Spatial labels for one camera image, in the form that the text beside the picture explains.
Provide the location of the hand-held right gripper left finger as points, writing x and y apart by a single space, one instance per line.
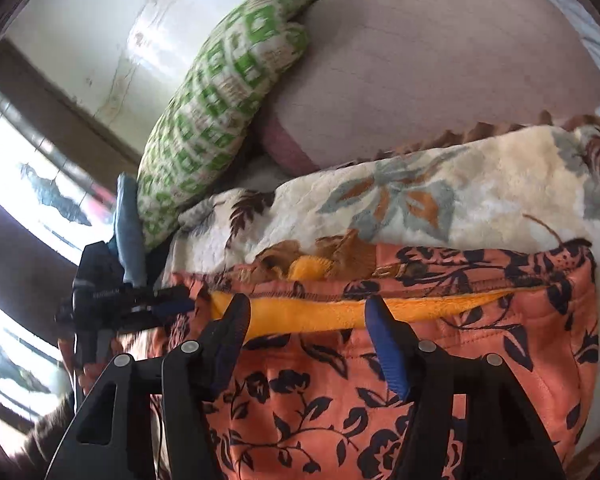
227 340

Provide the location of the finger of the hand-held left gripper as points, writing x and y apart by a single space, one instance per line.
165 302

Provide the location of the grey-blue pillow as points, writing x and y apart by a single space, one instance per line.
595 45

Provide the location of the cream leaf-print blanket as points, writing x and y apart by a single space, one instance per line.
480 195

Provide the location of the mauve bolster cushion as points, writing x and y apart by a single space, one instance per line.
430 60

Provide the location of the person's left forearm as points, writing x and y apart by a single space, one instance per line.
50 425

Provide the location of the light blue cloth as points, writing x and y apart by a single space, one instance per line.
130 230

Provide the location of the orange floral shirt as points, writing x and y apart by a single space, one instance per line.
320 410

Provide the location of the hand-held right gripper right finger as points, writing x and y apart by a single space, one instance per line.
387 345

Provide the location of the stained glass window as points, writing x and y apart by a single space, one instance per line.
30 160

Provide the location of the green patterned pillow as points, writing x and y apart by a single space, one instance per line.
220 100

